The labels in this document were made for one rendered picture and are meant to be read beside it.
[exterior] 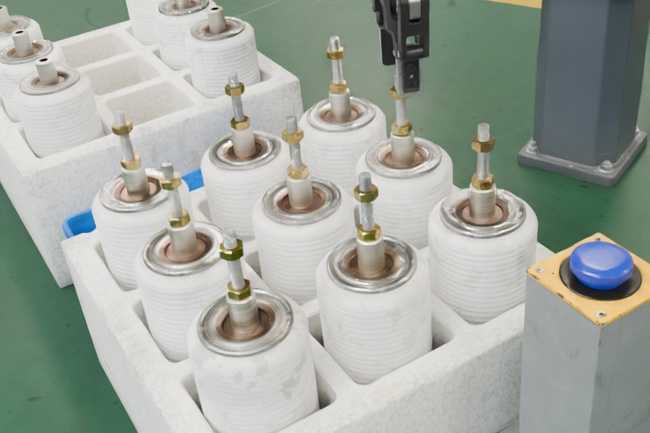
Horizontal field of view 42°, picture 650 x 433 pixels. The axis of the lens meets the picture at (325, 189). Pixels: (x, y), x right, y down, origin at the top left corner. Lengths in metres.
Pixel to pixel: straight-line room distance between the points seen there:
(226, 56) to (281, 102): 0.10
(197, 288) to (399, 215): 0.22
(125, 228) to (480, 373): 0.35
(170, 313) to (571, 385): 0.33
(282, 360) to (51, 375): 0.47
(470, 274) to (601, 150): 0.55
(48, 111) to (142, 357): 0.43
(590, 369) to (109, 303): 0.45
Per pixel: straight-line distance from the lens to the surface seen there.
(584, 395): 0.62
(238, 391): 0.66
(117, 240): 0.84
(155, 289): 0.74
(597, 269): 0.59
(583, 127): 1.24
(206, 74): 1.18
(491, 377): 0.77
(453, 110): 1.45
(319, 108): 0.94
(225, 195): 0.87
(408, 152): 0.83
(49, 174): 1.09
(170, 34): 1.27
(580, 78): 1.21
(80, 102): 1.11
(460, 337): 0.75
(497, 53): 1.65
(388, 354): 0.71
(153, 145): 1.12
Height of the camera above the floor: 0.69
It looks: 33 degrees down
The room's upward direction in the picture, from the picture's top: 6 degrees counter-clockwise
